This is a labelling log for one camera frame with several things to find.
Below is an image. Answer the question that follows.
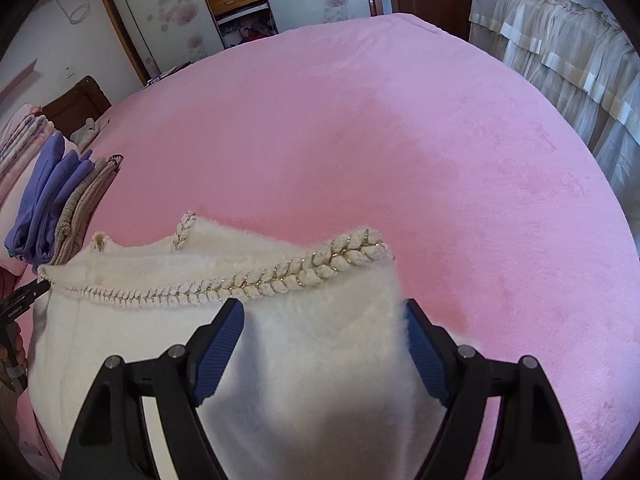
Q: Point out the floral sliding door wardrobe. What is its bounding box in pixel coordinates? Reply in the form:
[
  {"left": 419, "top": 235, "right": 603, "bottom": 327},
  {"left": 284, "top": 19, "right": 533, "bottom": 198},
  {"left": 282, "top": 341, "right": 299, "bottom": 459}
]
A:
[{"left": 103, "top": 0, "right": 376, "bottom": 82}]

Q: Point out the person's left hand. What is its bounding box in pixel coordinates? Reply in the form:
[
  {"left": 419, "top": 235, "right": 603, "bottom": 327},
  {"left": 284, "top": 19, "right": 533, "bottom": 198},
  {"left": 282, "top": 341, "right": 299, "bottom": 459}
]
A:
[{"left": 1, "top": 322, "right": 25, "bottom": 380}]

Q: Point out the grey lace covered bed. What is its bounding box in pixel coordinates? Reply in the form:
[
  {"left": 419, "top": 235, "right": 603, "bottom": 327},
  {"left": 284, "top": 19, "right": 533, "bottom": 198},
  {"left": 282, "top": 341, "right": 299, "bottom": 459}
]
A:
[{"left": 468, "top": 0, "right": 640, "bottom": 196}]

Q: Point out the pink fleece bed blanket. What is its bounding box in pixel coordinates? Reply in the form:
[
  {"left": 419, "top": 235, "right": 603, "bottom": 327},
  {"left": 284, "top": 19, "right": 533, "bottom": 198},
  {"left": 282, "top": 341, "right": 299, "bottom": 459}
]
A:
[{"left": 16, "top": 14, "right": 639, "bottom": 479}]

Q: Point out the purple folded garment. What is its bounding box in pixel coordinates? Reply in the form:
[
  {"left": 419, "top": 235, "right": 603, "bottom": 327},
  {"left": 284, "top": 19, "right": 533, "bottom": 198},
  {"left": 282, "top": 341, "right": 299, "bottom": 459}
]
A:
[{"left": 3, "top": 132, "right": 94, "bottom": 268}]

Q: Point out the beige knitted folded sweater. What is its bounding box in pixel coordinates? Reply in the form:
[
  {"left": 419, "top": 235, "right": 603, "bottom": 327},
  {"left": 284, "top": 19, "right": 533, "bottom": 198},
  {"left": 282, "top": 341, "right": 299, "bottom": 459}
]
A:
[{"left": 50, "top": 154, "right": 124, "bottom": 266}]

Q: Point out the cream fuzzy cardigan sweater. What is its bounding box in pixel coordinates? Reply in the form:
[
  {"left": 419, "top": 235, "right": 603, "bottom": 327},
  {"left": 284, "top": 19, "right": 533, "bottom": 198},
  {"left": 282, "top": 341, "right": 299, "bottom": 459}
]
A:
[{"left": 28, "top": 214, "right": 445, "bottom": 479}]

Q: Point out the striped folded bedding stack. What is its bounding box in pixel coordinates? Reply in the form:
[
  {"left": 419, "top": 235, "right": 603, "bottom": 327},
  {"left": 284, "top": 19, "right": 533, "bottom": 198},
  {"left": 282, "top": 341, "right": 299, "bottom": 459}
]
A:
[{"left": 1, "top": 103, "right": 55, "bottom": 203}]

